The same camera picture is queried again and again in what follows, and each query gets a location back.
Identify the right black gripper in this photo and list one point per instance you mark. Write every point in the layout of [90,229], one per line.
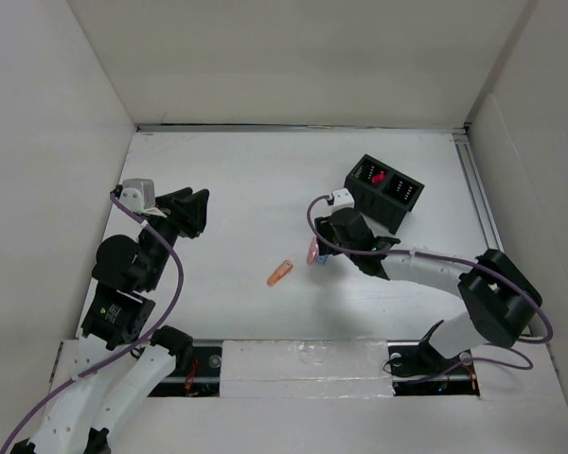
[325,232]

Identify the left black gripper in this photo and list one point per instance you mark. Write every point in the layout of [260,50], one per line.
[186,209]

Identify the pink translucent marker cap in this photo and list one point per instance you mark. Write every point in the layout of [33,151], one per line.
[313,252]

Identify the blue translucent marker cap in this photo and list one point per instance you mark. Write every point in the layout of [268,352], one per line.
[321,259]

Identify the orange translucent marker cap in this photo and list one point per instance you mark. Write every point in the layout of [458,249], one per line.
[279,273]

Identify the pink cap black highlighter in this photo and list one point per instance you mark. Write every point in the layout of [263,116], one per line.
[378,178]

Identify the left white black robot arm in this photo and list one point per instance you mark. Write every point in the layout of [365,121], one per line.
[120,360]

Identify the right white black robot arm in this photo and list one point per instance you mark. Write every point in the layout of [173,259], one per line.
[447,344]

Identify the black two-slot organizer box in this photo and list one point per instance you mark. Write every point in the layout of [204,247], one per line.
[387,202]

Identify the white foam block front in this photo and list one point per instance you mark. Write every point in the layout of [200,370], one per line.
[304,369]

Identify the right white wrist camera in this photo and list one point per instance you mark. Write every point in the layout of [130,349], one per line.
[340,199]

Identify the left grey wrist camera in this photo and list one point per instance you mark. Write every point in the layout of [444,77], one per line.
[138,195]

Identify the aluminium rail right side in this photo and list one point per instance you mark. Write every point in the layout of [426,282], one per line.
[478,198]

